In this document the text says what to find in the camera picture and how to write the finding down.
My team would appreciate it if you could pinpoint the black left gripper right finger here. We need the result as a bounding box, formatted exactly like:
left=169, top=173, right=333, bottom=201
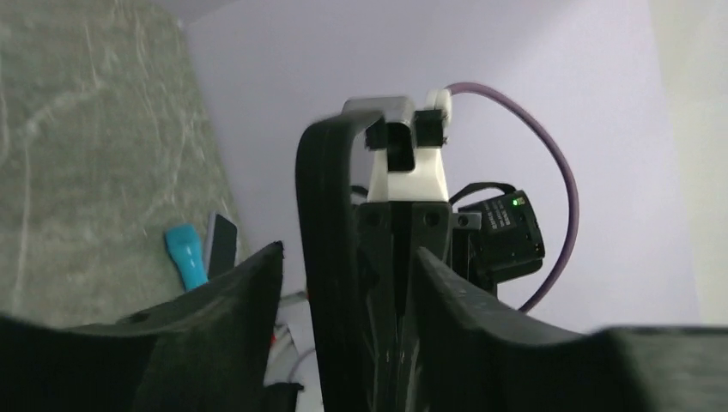
left=411, top=248, right=727, bottom=412

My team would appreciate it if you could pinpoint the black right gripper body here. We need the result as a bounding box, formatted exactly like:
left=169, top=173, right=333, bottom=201
left=354, top=202, right=497, bottom=318

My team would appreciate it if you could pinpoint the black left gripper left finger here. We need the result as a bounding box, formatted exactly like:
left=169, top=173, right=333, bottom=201
left=1, top=242, right=283, bottom=411

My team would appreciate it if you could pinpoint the black phone case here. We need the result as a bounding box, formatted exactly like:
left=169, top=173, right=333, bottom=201
left=295, top=110, right=383, bottom=411

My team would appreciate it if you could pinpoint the lilac cased smartphone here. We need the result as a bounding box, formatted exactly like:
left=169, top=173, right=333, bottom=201
left=203, top=212, right=238, bottom=280

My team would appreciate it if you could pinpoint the blue toy microphone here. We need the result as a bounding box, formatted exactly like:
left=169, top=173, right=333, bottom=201
left=164, top=224, right=208, bottom=291

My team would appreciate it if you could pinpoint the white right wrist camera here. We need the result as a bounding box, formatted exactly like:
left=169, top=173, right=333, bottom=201
left=342, top=89, right=452, bottom=203

